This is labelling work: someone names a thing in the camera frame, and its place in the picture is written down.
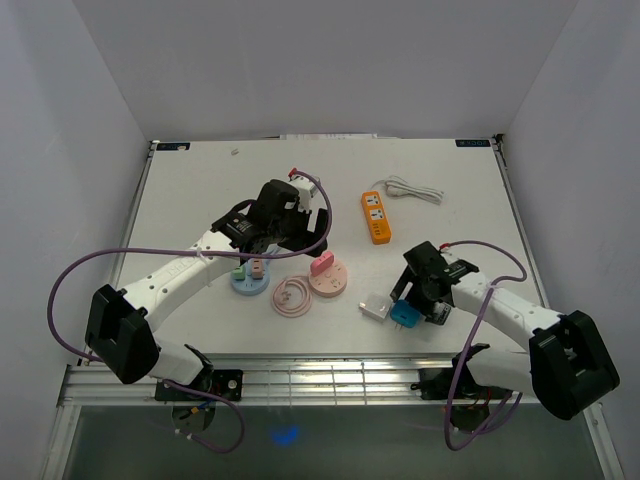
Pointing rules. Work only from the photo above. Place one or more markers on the white grey charger plug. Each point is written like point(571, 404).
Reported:
point(375, 307)

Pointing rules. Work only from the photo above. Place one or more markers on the green charger plug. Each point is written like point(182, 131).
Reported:
point(239, 274)

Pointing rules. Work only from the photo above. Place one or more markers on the coral pink plug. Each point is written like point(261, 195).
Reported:
point(322, 263)

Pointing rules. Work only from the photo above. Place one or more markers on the left corner label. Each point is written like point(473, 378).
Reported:
point(172, 146)

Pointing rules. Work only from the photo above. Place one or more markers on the right corner label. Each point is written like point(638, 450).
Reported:
point(473, 143)

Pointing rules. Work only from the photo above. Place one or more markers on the orange power strip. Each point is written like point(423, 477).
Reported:
point(376, 218)

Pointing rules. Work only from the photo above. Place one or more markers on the blue round power strip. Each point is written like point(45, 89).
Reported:
point(251, 287)

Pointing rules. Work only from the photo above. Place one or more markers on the corner label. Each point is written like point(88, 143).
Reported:
point(473, 143)
point(172, 146)

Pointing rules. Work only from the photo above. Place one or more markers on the blue charger plug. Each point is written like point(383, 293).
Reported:
point(403, 314)

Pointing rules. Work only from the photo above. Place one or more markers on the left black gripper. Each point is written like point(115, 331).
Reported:
point(306, 239)

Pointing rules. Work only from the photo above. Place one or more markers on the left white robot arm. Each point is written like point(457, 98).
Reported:
point(122, 323)

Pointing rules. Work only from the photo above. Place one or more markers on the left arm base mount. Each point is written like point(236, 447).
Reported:
point(226, 383)

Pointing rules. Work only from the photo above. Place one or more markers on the pink brown charger plug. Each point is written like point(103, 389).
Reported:
point(257, 269)

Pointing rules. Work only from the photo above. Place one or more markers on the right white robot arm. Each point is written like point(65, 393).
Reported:
point(562, 360)

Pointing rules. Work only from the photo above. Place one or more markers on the aluminium rail frame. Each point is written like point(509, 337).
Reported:
point(337, 358)

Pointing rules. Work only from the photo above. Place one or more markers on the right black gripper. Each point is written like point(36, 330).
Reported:
point(436, 313)

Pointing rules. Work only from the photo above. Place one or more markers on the pink round power strip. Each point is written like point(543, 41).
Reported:
point(331, 282)

